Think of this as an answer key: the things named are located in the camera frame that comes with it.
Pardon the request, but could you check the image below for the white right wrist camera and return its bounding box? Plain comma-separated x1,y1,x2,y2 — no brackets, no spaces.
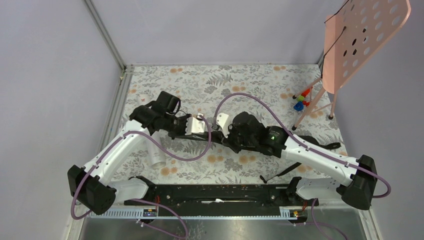
215,113,232,138

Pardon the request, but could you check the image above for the colourful toy pile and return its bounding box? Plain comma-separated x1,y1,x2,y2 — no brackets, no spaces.
293,87,313,112

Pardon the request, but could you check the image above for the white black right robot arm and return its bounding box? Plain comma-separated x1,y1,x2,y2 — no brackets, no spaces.
216,112,377,210

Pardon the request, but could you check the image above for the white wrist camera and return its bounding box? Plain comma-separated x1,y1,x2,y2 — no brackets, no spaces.
215,113,232,138
185,113,206,136

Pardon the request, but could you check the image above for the white shuttlecock tube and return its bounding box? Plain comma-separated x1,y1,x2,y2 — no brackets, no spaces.
137,94,166,170

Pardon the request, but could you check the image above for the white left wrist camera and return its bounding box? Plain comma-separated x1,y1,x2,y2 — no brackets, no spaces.
185,113,206,136

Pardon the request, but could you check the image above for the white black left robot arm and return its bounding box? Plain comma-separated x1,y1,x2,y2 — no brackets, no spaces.
67,91,190,220

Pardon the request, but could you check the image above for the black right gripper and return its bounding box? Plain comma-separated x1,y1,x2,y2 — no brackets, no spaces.
219,122,257,155

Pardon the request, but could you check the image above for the pink perforated metal chair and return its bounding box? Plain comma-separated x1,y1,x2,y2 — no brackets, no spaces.
291,0,411,131

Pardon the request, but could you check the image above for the floral table mat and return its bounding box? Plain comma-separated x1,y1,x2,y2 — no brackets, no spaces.
113,64,325,184

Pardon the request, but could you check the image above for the black Crossway racket bag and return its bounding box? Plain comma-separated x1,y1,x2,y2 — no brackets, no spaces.
168,130,342,184

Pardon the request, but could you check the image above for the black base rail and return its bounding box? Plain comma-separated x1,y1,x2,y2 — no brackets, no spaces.
124,177,313,217

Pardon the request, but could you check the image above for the aluminium frame profile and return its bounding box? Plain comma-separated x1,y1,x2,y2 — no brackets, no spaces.
82,0,135,173

